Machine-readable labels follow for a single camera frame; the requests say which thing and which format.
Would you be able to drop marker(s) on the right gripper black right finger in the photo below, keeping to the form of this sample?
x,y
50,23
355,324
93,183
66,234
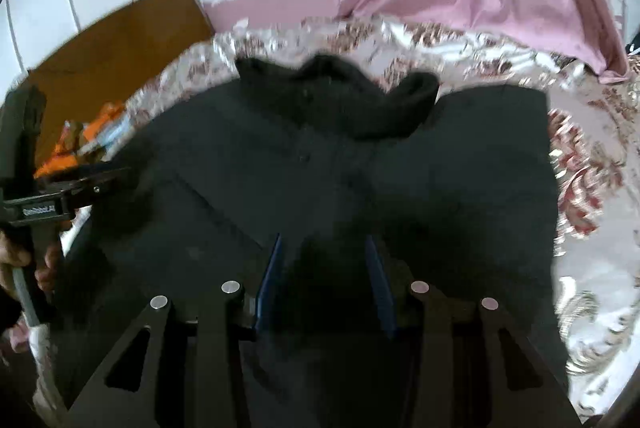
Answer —
x,y
456,363

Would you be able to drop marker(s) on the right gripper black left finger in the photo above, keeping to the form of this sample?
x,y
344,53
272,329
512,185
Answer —
x,y
165,371

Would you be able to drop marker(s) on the large black coat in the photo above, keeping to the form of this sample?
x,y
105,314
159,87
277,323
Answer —
x,y
456,188

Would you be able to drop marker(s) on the orange clothes pile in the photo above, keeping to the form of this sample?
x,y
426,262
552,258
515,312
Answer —
x,y
83,144

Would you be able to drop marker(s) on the person's left hand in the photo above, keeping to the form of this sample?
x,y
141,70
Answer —
x,y
15,255

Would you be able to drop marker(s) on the brown wooden headboard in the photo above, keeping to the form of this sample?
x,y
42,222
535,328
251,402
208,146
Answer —
x,y
111,59

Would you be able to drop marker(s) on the floral satin bedspread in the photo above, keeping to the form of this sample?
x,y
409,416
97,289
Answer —
x,y
594,153

